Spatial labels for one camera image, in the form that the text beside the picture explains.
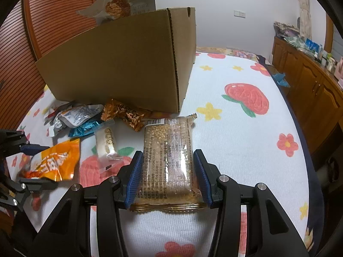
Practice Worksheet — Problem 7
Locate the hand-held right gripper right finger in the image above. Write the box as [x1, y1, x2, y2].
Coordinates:
[193, 149, 308, 257]

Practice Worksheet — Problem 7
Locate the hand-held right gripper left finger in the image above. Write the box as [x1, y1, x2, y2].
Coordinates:
[32, 150, 144, 257]

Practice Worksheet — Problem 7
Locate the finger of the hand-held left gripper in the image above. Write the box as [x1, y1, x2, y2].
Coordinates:
[0, 130, 50, 156]
[0, 163, 58, 215]

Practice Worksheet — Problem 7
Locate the orange snack packet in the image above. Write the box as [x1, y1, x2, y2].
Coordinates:
[17, 138, 81, 182]

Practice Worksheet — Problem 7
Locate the clear sesame snack packet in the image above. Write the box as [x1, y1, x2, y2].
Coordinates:
[130, 113, 208, 213]

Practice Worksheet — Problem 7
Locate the blue foil snack packet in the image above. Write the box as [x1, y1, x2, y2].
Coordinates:
[68, 120, 104, 137]

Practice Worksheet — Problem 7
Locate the silver white snack packet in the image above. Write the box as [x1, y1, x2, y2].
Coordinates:
[52, 104, 104, 129]

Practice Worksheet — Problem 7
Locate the brown cardboard box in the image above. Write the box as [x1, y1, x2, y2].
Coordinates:
[35, 0, 197, 114]

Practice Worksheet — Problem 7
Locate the red white snack packet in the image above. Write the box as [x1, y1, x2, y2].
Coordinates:
[44, 101, 74, 120]

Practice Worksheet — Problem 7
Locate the small white snack packet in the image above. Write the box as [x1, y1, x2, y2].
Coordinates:
[95, 120, 120, 160]

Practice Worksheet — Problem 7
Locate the flower printed bed sheet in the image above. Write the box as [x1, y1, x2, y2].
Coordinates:
[5, 47, 311, 257]

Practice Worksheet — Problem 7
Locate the brown gold snack packet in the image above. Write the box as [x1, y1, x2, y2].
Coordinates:
[101, 99, 145, 132]

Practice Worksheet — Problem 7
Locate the blue plastic bag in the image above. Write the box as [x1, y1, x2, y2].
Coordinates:
[272, 72, 291, 87]

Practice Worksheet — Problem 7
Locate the wooden louvered wardrobe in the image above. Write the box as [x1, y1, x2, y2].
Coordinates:
[0, 0, 109, 131]

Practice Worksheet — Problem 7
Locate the wooden cabinet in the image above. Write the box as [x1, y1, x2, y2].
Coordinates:
[272, 36, 343, 156]

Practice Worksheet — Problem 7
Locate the white snack bag brown print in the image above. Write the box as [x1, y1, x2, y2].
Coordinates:
[76, 0, 132, 24]

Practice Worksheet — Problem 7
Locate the pile of printed papers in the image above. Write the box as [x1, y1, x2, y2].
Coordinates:
[273, 21, 299, 38]

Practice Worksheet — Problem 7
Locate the pink box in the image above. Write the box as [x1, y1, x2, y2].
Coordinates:
[334, 59, 343, 89]

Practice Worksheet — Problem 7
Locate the pale curtain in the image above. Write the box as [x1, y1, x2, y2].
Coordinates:
[295, 0, 313, 39]

